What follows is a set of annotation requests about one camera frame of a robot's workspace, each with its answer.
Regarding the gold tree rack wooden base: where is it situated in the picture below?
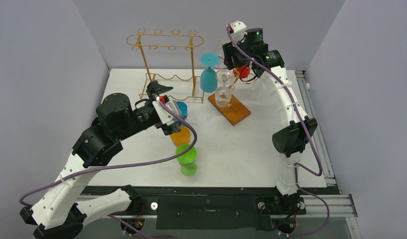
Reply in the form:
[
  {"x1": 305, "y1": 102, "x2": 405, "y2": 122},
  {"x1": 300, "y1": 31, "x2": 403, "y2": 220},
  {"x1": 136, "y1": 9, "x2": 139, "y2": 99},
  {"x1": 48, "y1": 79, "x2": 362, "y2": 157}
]
[{"x1": 207, "y1": 62, "x2": 262, "y2": 126}]

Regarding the red plastic goblet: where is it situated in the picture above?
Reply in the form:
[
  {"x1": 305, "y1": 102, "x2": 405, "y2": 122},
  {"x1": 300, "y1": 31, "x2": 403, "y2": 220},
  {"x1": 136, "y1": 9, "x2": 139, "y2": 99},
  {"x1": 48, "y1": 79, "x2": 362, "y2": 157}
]
[{"x1": 233, "y1": 64, "x2": 250, "y2": 79}]

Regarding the green plastic goblet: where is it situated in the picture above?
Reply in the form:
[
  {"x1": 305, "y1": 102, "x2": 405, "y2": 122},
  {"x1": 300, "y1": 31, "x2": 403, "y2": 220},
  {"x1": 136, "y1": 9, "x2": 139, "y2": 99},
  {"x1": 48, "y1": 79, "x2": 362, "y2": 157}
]
[{"x1": 177, "y1": 147, "x2": 197, "y2": 176}]

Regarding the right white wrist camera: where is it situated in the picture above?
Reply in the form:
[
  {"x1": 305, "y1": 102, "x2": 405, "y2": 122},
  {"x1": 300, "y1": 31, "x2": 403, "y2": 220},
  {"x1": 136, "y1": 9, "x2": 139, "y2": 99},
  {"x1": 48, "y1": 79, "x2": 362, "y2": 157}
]
[{"x1": 226, "y1": 20, "x2": 247, "y2": 42}]

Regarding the aluminium rail frame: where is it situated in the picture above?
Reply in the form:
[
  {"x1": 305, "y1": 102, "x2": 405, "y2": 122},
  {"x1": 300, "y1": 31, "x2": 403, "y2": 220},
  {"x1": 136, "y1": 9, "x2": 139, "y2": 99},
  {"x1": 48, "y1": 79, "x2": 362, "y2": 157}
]
[{"x1": 54, "y1": 70, "x2": 363, "y2": 239}]

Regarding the clear wine glass front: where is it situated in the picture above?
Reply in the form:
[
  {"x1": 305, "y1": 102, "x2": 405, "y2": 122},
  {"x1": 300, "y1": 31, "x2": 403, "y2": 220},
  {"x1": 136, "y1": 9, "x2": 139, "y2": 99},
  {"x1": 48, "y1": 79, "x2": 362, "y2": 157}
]
[{"x1": 215, "y1": 69, "x2": 235, "y2": 108}]

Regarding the orange plastic goblet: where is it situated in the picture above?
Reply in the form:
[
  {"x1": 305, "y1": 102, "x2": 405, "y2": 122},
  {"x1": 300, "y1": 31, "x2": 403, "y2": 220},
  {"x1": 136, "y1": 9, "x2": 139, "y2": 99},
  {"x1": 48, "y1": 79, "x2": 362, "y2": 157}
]
[{"x1": 170, "y1": 125, "x2": 191, "y2": 147}]

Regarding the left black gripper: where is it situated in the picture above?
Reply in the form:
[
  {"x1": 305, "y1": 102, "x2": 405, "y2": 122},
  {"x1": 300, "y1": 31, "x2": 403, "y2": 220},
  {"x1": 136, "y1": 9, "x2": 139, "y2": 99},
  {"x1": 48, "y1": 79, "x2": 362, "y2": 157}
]
[{"x1": 115, "y1": 83, "x2": 186, "y2": 141}]

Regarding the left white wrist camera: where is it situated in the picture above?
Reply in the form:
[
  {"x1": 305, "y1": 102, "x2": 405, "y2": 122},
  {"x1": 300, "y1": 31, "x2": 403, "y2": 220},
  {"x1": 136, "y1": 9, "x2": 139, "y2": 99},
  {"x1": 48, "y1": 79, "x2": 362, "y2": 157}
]
[{"x1": 152, "y1": 96, "x2": 183, "y2": 126}]

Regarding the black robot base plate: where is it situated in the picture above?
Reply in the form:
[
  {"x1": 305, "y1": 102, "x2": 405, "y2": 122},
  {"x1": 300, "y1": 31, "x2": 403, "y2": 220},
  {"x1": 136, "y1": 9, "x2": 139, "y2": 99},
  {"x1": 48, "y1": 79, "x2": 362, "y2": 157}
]
[{"x1": 107, "y1": 186, "x2": 307, "y2": 231}]

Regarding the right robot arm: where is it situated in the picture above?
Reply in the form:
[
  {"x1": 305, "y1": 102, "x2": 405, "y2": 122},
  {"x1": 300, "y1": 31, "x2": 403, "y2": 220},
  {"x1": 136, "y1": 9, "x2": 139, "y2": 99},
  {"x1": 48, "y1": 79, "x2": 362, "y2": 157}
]
[{"x1": 222, "y1": 21, "x2": 323, "y2": 213}]

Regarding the teal plastic goblet front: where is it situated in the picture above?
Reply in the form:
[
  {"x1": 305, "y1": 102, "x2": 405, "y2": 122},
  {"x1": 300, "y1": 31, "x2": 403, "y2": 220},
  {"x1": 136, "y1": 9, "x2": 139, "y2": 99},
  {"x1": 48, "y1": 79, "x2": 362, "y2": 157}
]
[{"x1": 200, "y1": 52, "x2": 220, "y2": 93}]

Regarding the clear glass tumbler goblet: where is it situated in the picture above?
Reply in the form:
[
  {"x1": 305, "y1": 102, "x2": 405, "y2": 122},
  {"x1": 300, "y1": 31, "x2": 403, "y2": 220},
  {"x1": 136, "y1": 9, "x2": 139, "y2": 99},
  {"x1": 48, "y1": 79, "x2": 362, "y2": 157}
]
[{"x1": 214, "y1": 39, "x2": 230, "y2": 69}]

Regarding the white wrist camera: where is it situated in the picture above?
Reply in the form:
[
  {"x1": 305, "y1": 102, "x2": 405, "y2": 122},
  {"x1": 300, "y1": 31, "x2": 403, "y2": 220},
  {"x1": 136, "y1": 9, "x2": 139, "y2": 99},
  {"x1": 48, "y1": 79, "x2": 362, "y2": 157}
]
[
  {"x1": 152, "y1": 96, "x2": 183, "y2": 126},
  {"x1": 226, "y1": 20, "x2": 247, "y2": 42}
]

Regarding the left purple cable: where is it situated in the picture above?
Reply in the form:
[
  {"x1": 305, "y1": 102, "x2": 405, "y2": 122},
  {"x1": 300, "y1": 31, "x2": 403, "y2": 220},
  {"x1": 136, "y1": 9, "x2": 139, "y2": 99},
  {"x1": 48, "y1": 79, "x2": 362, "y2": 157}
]
[{"x1": 18, "y1": 100, "x2": 198, "y2": 239}]

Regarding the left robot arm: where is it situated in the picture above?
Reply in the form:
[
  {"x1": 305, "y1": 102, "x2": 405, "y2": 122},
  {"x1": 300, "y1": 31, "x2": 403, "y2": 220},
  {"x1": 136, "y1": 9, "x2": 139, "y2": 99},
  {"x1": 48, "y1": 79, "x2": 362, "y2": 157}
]
[{"x1": 20, "y1": 81, "x2": 180, "y2": 239}]

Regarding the blue plastic goblet rear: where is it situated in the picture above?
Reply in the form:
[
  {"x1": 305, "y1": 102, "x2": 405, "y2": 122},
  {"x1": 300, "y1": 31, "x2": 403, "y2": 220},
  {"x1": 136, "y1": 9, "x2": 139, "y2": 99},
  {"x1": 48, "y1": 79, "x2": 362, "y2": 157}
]
[{"x1": 177, "y1": 101, "x2": 188, "y2": 120}]

